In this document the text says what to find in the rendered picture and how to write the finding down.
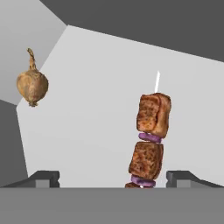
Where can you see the brown onion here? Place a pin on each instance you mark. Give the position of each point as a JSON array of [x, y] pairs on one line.
[[32, 84]]

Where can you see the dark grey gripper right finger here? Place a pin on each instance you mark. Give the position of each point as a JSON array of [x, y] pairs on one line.
[[178, 176]]

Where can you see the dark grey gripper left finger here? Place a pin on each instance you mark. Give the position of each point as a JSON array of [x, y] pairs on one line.
[[46, 176]]

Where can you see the brown meat kebab skewer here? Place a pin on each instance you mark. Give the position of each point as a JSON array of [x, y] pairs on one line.
[[150, 137]]

